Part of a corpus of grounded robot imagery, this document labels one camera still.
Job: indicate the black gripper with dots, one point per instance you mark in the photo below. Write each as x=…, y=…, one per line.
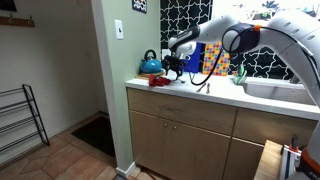
x=174, y=62

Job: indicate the silver fork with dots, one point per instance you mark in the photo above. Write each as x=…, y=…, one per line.
x=174, y=81

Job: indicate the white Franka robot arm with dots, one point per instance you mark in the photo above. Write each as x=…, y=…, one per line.
x=293, y=30

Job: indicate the silver spoon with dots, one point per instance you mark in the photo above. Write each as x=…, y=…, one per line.
x=181, y=81

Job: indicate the red cloth oven mitt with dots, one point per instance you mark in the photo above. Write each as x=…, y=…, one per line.
x=158, y=81

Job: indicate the wooden trivet board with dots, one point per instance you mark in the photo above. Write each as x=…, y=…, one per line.
x=143, y=76

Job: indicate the metal cabinet door knob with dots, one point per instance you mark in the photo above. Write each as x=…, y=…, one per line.
x=165, y=125
x=174, y=127

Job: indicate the green dish sponge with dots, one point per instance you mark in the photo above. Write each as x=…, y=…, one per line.
x=240, y=76

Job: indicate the wooden kitchen base cabinet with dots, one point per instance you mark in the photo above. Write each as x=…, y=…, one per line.
x=186, y=146

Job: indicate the dark door mat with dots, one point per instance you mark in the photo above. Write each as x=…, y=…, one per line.
x=96, y=135

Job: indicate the steel kitchen sink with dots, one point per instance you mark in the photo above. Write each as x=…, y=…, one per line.
x=276, y=91

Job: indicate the light wooden block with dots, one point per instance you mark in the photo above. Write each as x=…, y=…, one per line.
x=268, y=161

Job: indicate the black metal shoe rack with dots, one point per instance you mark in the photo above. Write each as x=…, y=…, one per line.
x=26, y=86

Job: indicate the dark framed picture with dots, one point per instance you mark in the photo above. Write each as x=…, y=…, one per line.
x=6, y=5

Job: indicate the white wall outlet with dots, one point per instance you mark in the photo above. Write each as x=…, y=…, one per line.
x=165, y=52

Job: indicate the white light switch plate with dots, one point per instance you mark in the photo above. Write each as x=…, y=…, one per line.
x=119, y=29

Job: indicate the patterned wall picture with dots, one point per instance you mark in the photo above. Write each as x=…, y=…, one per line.
x=139, y=5

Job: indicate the aluminium mounting rail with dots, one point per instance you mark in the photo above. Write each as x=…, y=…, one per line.
x=287, y=163

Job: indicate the wooden coat hook rail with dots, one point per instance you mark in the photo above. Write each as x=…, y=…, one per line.
x=16, y=21

